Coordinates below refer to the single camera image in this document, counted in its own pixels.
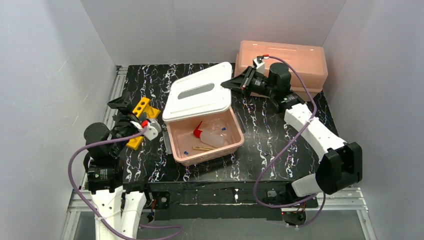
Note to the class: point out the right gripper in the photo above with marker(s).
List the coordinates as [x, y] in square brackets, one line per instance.
[247, 81]

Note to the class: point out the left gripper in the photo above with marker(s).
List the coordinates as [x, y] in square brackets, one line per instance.
[124, 114]

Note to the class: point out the yellow test tube rack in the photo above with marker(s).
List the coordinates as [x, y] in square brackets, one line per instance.
[143, 111]

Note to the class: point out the pink plastic bin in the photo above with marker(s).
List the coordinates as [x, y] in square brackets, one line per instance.
[180, 134]

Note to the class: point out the clear glass beaker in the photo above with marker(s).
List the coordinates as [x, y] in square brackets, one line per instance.
[218, 125]

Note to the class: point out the white rectangular lid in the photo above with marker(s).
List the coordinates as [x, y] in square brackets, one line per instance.
[199, 94]

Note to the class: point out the wooden stick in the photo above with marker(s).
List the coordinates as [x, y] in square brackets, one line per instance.
[202, 148]

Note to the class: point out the white squeeze bottle red cap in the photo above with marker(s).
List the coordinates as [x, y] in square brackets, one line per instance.
[212, 139]

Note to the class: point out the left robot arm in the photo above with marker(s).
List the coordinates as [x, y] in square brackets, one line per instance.
[120, 205]

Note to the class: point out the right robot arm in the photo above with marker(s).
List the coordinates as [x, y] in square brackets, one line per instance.
[341, 162]

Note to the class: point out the large pink lidded box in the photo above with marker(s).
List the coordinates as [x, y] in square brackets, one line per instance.
[308, 61]

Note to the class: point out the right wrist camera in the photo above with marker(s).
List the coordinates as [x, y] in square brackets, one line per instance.
[259, 63]

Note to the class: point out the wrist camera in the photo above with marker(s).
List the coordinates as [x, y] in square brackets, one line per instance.
[259, 63]
[151, 128]

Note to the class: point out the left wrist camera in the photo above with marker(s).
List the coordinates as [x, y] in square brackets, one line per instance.
[151, 128]

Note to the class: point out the aluminium frame rail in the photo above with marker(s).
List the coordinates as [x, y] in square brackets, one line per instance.
[96, 136]

